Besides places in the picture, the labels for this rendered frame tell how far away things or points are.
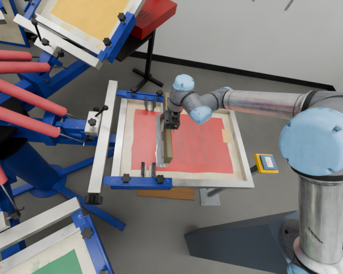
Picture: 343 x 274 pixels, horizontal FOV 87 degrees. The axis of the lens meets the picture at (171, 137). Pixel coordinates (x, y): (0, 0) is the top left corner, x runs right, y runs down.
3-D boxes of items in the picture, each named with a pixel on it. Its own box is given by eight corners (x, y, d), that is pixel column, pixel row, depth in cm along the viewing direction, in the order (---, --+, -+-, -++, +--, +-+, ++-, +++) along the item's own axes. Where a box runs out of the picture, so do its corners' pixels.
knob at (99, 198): (104, 192, 84) (103, 188, 78) (103, 205, 81) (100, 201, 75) (87, 192, 83) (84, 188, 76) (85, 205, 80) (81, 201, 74)
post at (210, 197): (216, 185, 205) (276, 148, 125) (220, 205, 194) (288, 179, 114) (198, 185, 200) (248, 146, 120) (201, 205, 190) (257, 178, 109)
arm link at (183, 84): (184, 91, 63) (171, 74, 66) (176, 110, 72) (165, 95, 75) (200, 85, 66) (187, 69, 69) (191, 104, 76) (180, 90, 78)
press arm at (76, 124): (102, 126, 100) (100, 121, 95) (100, 135, 97) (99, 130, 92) (67, 123, 96) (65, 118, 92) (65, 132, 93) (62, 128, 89)
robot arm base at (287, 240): (322, 254, 70) (348, 255, 62) (295, 271, 65) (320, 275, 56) (298, 214, 76) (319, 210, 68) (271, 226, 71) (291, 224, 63)
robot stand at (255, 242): (207, 248, 171) (326, 256, 70) (190, 255, 164) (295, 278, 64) (199, 228, 178) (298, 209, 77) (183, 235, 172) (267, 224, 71)
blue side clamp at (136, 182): (169, 181, 98) (172, 176, 92) (170, 190, 95) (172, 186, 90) (112, 179, 92) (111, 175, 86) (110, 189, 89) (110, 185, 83)
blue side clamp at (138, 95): (166, 103, 126) (169, 95, 120) (167, 108, 123) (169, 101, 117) (122, 97, 119) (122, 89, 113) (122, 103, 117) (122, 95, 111)
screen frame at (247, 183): (230, 110, 134) (233, 107, 131) (250, 189, 105) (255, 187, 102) (122, 97, 118) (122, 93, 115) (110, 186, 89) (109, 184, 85)
